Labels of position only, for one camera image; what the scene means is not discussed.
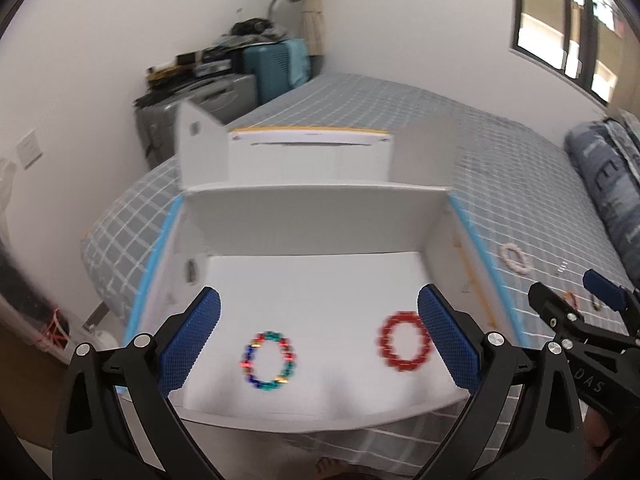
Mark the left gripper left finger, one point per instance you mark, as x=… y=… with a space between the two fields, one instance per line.
x=92 y=439

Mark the grey suitcase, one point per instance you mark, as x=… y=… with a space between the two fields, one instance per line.
x=158 y=113

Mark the dark framed window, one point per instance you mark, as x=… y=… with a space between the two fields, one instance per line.
x=580 y=40

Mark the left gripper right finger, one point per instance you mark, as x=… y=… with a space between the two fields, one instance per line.
x=522 y=420

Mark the folded blue grey quilt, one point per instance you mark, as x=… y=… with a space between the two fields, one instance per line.
x=606 y=155

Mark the teal suitcase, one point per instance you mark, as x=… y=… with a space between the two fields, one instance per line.
x=278 y=68

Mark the white wall socket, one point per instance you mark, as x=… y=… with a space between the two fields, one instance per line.
x=28 y=149

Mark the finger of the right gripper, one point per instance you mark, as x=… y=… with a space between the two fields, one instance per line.
x=550 y=307
x=614 y=296

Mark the white cardboard box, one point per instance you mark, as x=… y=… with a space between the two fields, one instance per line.
x=313 y=236

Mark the dark clothes pile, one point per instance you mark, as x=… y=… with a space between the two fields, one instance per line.
x=253 y=31

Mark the beige curtain left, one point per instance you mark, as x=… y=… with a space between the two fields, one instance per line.
x=312 y=26

